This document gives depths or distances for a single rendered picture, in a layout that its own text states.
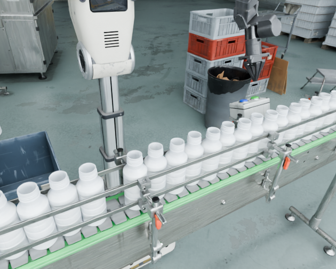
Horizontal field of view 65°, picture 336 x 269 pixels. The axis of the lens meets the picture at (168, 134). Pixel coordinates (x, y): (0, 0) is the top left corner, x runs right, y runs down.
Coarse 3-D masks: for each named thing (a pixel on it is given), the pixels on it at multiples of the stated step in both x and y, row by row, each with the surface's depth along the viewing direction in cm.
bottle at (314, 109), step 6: (312, 102) 94; (318, 102) 93; (312, 108) 95; (318, 108) 94; (312, 114) 95; (318, 114) 94; (306, 126) 98; (312, 126) 97; (306, 132) 99; (306, 138) 100
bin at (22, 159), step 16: (0, 144) 101; (16, 144) 104; (32, 144) 107; (48, 144) 107; (0, 160) 104; (16, 160) 107; (32, 160) 111; (48, 160) 114; (0, 176) 107; (16, 176) 110; (32, 176) 114; (48, 176) 116; (16, 192) 80
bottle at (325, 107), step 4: (324, 92) 99; (320, 96) 97; (324, 96) 96; (328, 96) 98; (324, 100) 97; (328, 100) 97; (324, 104) 97; (328, 104) 98; (324, 108) 97; (328, 108) 98; (324, 112) 98; (324, 116) 99; (320, 120) 100; (320, 124) 101; (316, 128) 102; (316, 132) 103
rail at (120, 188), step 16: (288, 128) 87; (320, 128) 100; (240, 144) 77; (240, 160) 81; (160, 176) 65; (112, 192) 59; (160, 192) 69; (64, 208) 55; (128, 208) 65; (16, 224) 51; (80, 224) 59; (48, 240) 57; (0, 256) 52
